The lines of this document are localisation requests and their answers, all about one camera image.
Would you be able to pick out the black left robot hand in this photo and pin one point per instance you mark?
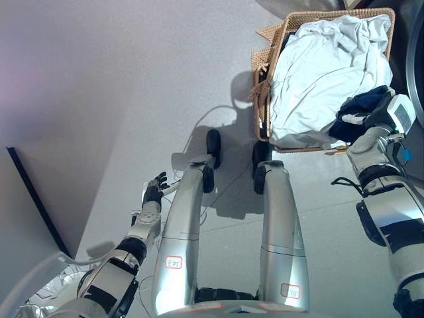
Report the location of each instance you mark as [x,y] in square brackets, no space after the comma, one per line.
[153,194]

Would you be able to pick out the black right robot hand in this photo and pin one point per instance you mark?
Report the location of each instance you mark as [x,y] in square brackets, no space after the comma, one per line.
[377,114]

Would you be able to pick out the dark blue garment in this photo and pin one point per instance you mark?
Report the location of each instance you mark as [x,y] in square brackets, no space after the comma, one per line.
[351,106]

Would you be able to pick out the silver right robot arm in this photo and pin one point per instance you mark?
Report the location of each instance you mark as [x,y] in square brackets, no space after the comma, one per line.
[397,225]

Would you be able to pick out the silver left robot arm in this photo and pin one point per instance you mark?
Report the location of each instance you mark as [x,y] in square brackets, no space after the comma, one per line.
[109,275]

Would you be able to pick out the woven wicker laundry basket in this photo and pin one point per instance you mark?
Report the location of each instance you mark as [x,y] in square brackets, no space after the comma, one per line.
[265,86]

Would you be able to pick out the white wrist sensor box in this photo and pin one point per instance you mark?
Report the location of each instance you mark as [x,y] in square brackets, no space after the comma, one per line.
[402,112]

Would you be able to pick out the silver left robot leg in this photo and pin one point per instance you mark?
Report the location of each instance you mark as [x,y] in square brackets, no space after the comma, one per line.
[180,232]

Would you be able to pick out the silver robot leg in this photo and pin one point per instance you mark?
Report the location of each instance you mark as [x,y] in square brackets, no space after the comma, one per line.
[281,232]
[180,232]

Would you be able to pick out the white crumpled cloth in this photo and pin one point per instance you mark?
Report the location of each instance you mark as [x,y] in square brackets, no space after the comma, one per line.
[318,76]

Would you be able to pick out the black left robot foot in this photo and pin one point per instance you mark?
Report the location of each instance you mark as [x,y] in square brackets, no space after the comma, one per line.
[213,144]

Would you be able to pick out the black robot foot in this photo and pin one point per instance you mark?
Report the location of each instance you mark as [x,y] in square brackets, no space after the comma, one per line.
[259,152]
[213,144]

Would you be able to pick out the black right robot foot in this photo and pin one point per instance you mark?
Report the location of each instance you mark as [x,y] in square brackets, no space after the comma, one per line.
[259,152]

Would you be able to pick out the black baseboard strip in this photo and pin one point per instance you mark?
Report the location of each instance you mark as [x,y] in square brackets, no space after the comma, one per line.
[36,198]

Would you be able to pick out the silver right robot leg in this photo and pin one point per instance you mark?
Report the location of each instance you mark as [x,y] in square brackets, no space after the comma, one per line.
[281,232]

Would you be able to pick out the grey robot torso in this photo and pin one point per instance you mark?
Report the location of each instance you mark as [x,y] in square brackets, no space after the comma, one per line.
[245,308]

